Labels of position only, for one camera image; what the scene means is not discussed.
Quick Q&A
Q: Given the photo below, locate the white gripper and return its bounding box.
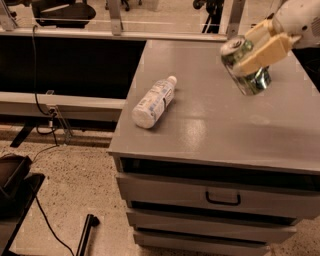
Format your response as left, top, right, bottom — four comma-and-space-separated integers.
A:
233, 0, 320, 76

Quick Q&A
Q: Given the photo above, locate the green soda can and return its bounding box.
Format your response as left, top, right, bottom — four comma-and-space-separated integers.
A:
220, 36, 271, 96

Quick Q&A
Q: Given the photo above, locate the white plastic bottle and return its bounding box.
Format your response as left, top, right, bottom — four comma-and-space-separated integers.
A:
132, 76, 177, 129

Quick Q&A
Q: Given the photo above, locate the grey drawer cabinet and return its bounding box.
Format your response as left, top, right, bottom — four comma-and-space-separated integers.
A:
110, 40, 320, 256

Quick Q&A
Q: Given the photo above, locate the black stand leg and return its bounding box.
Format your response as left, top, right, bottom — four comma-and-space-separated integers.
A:
76, 214, 100, 256

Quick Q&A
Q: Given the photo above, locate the grey metal railing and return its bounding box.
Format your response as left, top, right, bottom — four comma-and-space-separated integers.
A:
0, 0, 246, 42

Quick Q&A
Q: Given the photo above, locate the black bin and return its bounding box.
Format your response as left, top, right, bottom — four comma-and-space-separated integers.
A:
0, 155, 45, 256

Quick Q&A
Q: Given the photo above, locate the black drawer handle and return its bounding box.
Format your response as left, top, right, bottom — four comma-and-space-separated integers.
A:
205, 191, 241, 206

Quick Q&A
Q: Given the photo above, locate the black cable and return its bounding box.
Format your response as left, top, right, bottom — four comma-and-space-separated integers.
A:
30, 25, 59, 148

